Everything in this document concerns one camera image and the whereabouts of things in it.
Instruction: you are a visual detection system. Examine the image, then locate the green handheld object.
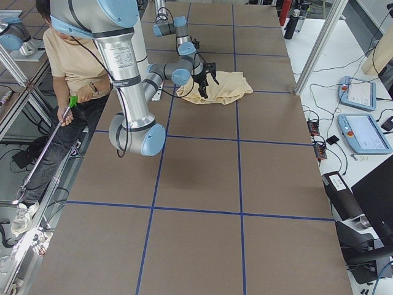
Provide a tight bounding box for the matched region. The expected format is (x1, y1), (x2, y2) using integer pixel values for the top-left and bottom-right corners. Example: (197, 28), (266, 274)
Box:
(11, 95), (77, 205)

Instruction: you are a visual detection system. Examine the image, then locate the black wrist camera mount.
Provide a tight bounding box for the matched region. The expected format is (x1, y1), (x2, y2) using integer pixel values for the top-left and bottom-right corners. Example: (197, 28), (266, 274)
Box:
(203, 61), (219, 85)
(190, 38), (200, 50)

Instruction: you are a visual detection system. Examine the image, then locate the orange black adapter box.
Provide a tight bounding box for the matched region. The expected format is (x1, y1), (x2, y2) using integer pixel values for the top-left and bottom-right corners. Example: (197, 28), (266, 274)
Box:
(313, 142), (327, 162)
(307, 120), (320, 136)

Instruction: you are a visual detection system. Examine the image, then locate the lower blue teach pendant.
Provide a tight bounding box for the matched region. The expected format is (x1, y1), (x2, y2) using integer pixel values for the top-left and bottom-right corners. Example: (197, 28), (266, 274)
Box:
(337, 114), (392, 155)

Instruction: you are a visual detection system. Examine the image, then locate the black water bottle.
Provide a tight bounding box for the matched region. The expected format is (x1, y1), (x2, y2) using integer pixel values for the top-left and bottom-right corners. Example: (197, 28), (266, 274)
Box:
(284, 9), (300, 40)

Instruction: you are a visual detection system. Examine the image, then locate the black monitor arm base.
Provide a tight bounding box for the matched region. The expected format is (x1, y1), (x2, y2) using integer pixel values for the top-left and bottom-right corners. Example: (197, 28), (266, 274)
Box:
(335, 221), (392, 284)

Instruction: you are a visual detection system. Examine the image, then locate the aluminium frame post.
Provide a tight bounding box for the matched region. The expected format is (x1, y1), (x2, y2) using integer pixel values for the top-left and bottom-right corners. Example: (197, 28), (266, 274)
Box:
(294, 0), (348, 96)

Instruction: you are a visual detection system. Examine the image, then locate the white sneaker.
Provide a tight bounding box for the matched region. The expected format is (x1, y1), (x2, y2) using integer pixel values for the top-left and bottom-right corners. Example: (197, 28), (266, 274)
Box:
(11, 202), (39, 236)

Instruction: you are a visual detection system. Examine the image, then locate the blue teach pendant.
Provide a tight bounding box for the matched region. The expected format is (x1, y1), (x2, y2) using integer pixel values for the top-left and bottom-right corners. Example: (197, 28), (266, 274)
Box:
(338, 76), (376, 111)
(337, 114), (392, 155)

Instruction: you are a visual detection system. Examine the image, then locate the clear water bottle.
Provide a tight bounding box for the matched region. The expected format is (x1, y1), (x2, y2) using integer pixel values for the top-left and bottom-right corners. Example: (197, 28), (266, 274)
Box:
(295, 2), (309, 33)

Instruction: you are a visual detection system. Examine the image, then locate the white pedestal column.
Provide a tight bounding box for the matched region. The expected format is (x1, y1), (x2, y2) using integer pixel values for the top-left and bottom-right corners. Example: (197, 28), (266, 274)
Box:
(131, 0), (163, 102)

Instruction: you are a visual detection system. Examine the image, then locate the upper blue teach pendant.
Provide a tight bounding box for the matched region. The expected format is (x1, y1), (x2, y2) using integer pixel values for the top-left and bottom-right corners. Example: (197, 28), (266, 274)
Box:
(338, 76), (376, 111)

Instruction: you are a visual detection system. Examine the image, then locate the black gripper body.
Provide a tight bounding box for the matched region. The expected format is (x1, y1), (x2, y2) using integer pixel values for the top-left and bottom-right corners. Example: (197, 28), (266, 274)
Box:
(193, 69), (208, 88)

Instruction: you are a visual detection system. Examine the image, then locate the black box with white label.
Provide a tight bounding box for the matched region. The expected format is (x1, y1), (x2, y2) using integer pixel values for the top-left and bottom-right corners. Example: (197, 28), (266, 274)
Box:
(322, 171), (363, 221)

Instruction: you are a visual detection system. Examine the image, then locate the lower orange black adapter box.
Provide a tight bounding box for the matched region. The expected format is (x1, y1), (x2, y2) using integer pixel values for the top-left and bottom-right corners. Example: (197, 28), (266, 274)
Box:
(313, 142), (327, 162)

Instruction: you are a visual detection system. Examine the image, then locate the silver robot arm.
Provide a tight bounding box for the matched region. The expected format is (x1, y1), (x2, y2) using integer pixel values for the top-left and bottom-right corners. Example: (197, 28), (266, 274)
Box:
(153, 1), (192, 49)
(50, 1), (216, 156)

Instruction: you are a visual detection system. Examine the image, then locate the red fire extinguisher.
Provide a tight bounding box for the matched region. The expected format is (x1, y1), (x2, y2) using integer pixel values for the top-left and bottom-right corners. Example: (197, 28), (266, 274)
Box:
(279, 0), (292, 26)

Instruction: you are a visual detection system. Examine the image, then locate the black camera cable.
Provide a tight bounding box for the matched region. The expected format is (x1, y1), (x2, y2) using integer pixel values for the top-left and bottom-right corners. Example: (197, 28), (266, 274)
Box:
(154, 6), (173, 25)
(160, 52), (220, 99)

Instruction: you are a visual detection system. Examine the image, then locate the person in beige shirt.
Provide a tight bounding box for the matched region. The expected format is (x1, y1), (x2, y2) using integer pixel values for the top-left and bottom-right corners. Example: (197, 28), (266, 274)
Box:
(19, 0), (114, 210)

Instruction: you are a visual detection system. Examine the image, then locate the aluminium side frame rail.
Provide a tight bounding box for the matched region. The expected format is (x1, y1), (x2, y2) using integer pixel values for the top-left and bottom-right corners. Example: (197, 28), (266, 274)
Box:
(1, 160), (72, 294)

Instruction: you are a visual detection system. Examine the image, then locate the black monitor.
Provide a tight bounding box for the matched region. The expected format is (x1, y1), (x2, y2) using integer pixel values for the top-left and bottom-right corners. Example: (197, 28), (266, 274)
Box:
(351, 157), (393, 245)

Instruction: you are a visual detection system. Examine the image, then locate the small black square device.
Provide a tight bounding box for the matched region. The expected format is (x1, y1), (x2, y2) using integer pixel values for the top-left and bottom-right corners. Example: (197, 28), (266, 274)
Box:
(326, 135), (340, 145)

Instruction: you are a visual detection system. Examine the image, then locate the cream long sleeve shirt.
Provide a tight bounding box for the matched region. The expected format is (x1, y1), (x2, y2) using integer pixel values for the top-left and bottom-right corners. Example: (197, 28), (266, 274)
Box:
(176, 71), (253, 105)

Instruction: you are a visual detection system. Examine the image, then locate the upper orange black adapter box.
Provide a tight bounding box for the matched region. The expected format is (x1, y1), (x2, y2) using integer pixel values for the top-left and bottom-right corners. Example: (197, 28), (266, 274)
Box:
(307, 120), (320, 136)

